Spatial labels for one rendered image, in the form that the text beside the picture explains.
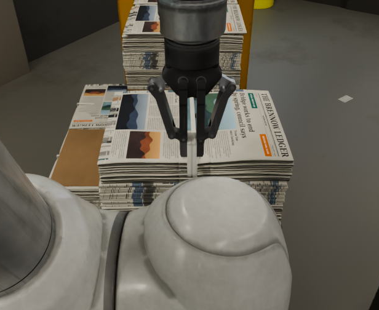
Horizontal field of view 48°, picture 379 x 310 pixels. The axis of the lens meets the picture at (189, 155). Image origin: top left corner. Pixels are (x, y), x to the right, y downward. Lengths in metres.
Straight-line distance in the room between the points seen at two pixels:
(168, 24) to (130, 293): 0.32
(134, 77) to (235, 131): 0.60
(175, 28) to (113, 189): 0.41
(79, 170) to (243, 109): 0.77
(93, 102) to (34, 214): 1.62
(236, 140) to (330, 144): 1.96
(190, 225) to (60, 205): 0.12
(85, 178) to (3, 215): 1.22
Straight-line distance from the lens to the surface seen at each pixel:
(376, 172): 2.66
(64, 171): 1.56
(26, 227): 0.33
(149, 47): 1.36
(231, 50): 1.36
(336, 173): 2.57
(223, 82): 0.62
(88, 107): 1.91
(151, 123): 0.91
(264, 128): 0.90
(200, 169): 0.82
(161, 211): 0.41
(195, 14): 0.54
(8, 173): 0.30
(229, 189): 0.43
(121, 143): 0.85
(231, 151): 0.83
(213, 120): 0.64
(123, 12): 2.51
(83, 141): 1.69
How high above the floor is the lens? 1.56
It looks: 37 degrees down
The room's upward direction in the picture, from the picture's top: straight up
